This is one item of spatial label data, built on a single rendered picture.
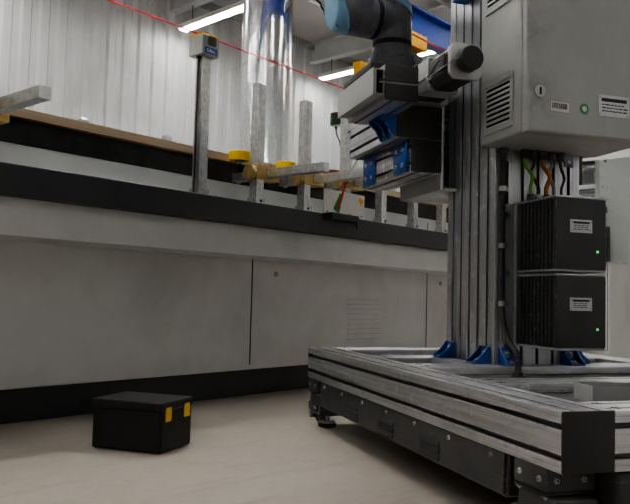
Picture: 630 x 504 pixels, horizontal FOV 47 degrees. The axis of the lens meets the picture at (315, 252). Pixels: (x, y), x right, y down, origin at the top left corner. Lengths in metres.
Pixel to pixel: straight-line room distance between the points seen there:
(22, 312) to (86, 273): 0.24
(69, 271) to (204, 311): 0.56
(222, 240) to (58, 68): 8.29
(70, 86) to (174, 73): 1.79
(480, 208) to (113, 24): 9.61
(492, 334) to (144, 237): 1.05
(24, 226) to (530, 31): 1.33
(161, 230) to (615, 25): 1.37
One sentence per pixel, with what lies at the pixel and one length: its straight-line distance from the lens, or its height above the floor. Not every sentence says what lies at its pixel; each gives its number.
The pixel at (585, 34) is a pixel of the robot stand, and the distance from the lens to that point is 1.85.
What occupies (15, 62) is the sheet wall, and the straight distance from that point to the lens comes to 10.37.
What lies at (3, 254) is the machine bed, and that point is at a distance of 2.24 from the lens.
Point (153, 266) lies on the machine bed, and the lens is 2.52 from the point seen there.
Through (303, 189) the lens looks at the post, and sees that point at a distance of 2.74.
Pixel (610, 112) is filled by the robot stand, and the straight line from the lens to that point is 1.84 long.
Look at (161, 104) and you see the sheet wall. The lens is 11.43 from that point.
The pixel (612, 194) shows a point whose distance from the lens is 4.85.
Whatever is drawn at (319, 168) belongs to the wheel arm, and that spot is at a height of 0.81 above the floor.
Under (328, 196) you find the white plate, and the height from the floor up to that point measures 0.77.
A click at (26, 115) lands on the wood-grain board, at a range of 2.29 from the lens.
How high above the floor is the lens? 0.39
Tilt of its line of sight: 3 degrees up
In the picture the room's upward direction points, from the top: 1 degrees clockwise
